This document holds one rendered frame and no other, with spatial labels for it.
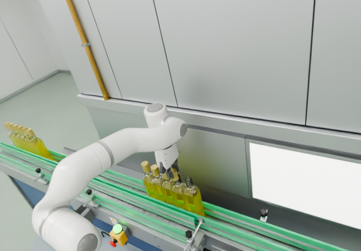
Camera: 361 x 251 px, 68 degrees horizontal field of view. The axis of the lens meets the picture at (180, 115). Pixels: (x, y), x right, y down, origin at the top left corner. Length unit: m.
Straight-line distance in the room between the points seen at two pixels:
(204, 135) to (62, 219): 0.61
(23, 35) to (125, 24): 6.26
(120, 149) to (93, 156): 0.09
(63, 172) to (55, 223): 0.14
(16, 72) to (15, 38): 0.76
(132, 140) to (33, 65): 6.60
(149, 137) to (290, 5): 0.55
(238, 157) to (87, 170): 0.60
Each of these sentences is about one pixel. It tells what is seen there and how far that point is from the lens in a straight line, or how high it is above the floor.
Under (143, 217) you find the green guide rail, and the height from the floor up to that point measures 1.12.
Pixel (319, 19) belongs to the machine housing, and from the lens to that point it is 0.82.
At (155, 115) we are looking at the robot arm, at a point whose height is 1.67.
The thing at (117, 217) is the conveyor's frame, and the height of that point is 1.05.
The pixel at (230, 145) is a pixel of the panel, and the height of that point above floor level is 1.44.
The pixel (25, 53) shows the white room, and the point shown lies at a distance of 7.29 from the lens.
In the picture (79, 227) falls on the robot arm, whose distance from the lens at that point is 0.78.
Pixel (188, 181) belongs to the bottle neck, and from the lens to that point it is 1.15.
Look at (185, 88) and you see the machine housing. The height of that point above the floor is 1.66.
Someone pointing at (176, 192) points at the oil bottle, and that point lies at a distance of 1.23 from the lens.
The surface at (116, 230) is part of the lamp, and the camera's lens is 1.49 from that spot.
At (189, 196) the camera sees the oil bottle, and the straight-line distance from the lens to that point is 1.20.
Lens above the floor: 2.14
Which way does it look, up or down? 32 degrees down
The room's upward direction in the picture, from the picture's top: 13 degrees counter-clockwise
